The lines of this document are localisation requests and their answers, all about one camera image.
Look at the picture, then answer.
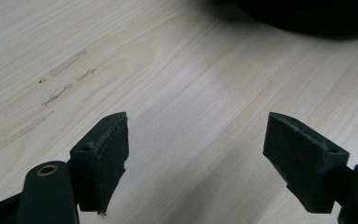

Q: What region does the black round object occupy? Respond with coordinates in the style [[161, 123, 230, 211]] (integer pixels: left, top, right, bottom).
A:
[[234, 0, 358, 40]]

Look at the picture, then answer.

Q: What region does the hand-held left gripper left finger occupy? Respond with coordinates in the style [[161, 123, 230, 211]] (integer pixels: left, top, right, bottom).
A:
[[66, 111, 130, 216]]

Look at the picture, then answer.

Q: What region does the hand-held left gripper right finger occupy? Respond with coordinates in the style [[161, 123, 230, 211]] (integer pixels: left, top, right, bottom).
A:
[[262, 112, 355, 215]]

